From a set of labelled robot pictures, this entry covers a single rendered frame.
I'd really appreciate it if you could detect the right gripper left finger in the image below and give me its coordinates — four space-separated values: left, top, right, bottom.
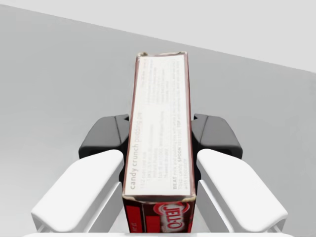
30 114 130 234

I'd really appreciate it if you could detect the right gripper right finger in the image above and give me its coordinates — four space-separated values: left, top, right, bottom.
191 113 289 234

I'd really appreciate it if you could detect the red and white carton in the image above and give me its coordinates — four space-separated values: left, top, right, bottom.
121 51 197 234

